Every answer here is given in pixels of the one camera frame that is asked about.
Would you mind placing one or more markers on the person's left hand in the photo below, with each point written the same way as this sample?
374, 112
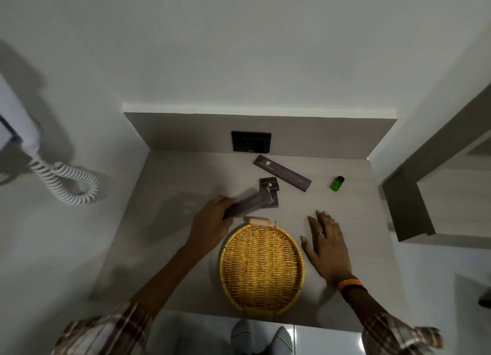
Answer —
207, 228

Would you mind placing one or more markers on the person's right hand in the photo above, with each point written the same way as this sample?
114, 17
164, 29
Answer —
330, 251

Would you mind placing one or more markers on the person's right middle finger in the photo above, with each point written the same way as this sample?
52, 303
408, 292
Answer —
323, 223

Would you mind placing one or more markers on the person's left fingers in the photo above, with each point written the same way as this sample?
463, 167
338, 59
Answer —
224, 203

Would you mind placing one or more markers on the person's right thumb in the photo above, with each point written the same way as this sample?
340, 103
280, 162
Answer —
308, 248

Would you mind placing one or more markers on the person's right little finger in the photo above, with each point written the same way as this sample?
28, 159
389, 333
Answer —
337, 232

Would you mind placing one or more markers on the long dark brown box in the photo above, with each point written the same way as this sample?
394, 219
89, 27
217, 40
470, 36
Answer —
253, 205

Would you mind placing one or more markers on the person's left forearm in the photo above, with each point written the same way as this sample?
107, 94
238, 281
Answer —
168, 278

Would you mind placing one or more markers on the person's right forearm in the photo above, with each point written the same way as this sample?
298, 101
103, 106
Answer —
364, 305

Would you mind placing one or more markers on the small green bottle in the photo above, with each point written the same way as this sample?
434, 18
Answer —
337, 184

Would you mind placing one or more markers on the small dark square box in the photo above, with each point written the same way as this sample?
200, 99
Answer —
274, 200
269, 184

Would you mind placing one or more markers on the round wicker basket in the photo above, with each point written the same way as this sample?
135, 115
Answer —
262, 270

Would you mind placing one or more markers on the orange wristband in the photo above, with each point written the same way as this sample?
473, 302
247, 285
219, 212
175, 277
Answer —
351, 284

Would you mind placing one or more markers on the long dark purple box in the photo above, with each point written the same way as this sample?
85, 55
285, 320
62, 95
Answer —
282, 173

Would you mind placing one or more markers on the grey shoe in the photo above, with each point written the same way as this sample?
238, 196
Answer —
242, 338
282, 342

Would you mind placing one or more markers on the plaid shirt sleeve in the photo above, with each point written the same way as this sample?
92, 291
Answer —
399, 337
103, 333

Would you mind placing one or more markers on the black wall socket plate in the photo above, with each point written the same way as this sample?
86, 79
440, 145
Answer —
251, 142

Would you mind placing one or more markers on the white wall-mounted hair dryer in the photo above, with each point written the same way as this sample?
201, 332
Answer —
17, 114

